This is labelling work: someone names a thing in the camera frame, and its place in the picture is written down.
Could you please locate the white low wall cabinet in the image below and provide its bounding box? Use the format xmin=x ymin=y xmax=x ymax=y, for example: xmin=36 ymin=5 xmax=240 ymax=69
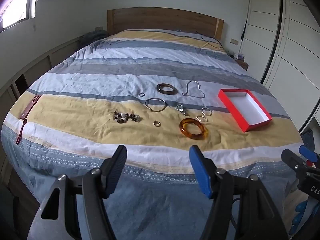
xmin=0 ymin=34 xmax=84 ymax=112

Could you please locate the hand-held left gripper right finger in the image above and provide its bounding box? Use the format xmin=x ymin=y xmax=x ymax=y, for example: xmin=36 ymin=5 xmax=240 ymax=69
xmin=189 ymin=145 xmax=288 ymax=240

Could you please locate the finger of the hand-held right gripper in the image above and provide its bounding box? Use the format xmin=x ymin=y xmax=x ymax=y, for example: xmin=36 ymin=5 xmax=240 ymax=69
xmin=281 ymin=149 xmax=310 ymax=175
xmin=299 ymin=145 xmax=320 ymax=167

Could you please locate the brown beaded bracelet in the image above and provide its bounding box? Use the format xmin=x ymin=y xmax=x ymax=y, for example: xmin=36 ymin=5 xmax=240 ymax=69
xmin=113 ymin=110 xmax=144 ymax=124

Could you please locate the wooden nightstand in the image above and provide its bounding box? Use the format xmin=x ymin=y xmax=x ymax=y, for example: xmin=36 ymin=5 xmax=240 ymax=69
xmin=235 ymin=59 xmax=249 ymax=71

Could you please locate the thin metal bangle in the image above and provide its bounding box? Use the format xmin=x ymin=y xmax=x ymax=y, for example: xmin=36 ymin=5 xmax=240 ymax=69
xmin=145 ymin=98 xmax=166 ymax=113

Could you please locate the white sliding wardrobe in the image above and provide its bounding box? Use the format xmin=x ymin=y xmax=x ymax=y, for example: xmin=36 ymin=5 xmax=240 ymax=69
xmin=239 ymin=0 xmax=320 ymax=130

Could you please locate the silver chain necklace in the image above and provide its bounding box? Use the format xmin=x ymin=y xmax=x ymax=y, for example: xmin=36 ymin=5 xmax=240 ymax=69
xmin=182 ymin=80 xmax=206 ymax=99

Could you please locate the silver charm pendant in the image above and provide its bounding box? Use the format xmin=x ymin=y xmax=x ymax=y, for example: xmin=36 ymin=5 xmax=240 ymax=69
xmin=175 ymin=104 xmax=190 ymax=117

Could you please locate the amber bangle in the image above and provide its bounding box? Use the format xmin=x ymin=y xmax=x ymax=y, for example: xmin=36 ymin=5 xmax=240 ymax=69
xmin=179 ymin=117 xmax=208 ymax=139

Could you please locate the wooden headboard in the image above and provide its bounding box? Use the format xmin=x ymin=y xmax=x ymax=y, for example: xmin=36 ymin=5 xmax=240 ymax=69
xmin=107 ymin=7 xmax=225 ymax=43

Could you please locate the window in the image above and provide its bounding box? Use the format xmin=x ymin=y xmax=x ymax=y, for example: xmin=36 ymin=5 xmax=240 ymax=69
xmin=0 ymin=0 xmax=53 ymax=30

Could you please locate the dark brown bangle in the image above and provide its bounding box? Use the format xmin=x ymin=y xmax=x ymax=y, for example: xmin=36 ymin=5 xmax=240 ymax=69
xmin=157 ymin=83 xmax=176 ymax=96

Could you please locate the grey crumpled cloth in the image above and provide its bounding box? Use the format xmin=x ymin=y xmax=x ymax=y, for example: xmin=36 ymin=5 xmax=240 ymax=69
xmin=81 ymin=30 xmax=108 ymax=47

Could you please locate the red cardboard box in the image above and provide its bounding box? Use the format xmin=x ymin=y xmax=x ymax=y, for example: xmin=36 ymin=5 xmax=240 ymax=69
xmin=217 ymin=88 xmax=273 ymax=132

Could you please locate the red leather strap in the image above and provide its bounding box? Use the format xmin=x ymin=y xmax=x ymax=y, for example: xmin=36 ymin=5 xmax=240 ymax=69
xmin=16 ymin=94 xmax=42 ymax=145

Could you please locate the person's right hand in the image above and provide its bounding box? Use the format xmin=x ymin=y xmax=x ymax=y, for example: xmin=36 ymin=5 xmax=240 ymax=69
xmin=294 ymin=198 xmax=316 ymax=233

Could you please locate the black cable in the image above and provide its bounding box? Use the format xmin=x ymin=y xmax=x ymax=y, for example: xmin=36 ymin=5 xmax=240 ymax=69
xmin=175 ymin=30 xmax=222 ymax=49

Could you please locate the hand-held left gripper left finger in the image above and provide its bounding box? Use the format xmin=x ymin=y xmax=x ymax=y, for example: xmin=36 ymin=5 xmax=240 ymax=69
xmin=32 ymin=144 xmax=128 ymax=240

